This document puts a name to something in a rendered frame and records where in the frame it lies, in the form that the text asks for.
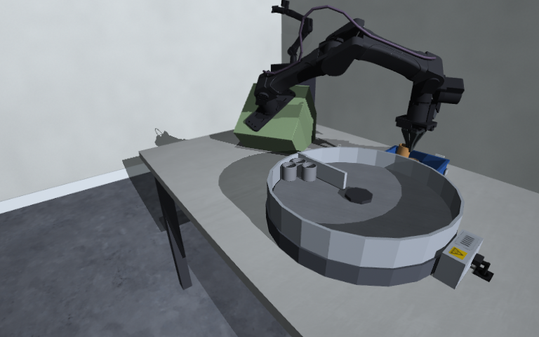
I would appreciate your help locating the blue open crate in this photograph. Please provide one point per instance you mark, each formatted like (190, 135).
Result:
(435, 162)

